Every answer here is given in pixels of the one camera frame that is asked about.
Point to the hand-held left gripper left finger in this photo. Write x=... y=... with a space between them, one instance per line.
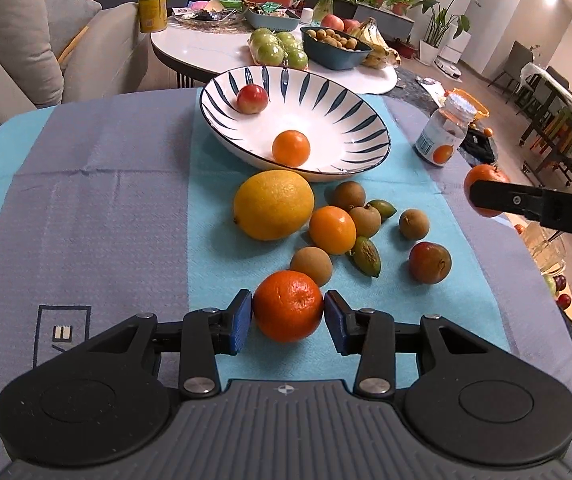
x=241 y=322

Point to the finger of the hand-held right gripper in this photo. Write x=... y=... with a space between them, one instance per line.
x=495 y=199

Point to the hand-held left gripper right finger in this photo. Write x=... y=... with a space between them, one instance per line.
x=333 y=320

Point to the deep orange tangerine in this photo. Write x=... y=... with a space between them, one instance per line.
x=288 y=306
x=485 y=175

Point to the brown longan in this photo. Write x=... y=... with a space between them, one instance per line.
x=346 y=196
x=365 y=222
x=311 y=266
x=413 y=224

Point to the small smooth orange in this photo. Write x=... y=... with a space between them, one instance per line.
x=291 y=148
x=332 y=230

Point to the red-brown jujube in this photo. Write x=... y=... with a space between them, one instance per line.
x=429 y=262

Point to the large yellow citrus fruit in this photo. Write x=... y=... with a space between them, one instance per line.
x=273 y=205

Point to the white blue-striped bowl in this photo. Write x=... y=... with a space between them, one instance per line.
x=336 y=125

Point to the glass cup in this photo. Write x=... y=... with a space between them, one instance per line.
x=543 y=252

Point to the black cloth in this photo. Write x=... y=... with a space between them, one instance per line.
x=478 y=147

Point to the green olive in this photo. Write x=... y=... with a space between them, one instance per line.
x=365 y=256
x=383 y=208

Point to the clear bottle with white cap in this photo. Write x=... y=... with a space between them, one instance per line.
x=440 y=135

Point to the yellow plastic basket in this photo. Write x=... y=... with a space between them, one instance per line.
x=473 y=105

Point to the dining table with plastic cover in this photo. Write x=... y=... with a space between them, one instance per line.
x=570 y=115

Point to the grey dining chair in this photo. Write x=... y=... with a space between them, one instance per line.
x=513 y=67

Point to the dark marbled table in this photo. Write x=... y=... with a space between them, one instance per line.
x=410 y=87

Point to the white robot vacuum dock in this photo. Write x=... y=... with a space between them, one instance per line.
x=449 y=60

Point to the large-leaf plant in white pot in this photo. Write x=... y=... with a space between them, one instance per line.
x=438 y=25

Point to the bunch of bananas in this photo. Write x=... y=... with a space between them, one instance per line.
x=375 y=42

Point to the dark blue oval bowl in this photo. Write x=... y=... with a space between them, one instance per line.
x=336 y=59

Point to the small red apple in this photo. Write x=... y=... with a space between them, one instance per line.
x=253 y=99

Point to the large red apple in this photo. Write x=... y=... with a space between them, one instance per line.
x=332 y=21
x=351 y=26

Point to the pile of longans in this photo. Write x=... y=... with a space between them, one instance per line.
x=333 y=39

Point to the small white bottle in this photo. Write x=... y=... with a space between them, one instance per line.
x=307 y=16

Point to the tray of green apples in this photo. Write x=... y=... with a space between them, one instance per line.
x=276 y=50

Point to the white round table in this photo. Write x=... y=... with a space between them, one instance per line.
x=201 y=50

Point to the blue plastic basket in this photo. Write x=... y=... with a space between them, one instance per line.
x=271 y=22

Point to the glass plate of snacks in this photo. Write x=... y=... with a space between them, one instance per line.
x=206 y=17

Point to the green bowl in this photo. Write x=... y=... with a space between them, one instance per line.
x=228 y=3

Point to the yellow can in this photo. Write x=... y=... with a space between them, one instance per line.
x=153 y=12

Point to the grey cushion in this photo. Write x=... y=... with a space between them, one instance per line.
x=71 y=22

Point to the beige sofa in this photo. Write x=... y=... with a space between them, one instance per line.
x=11 y=35

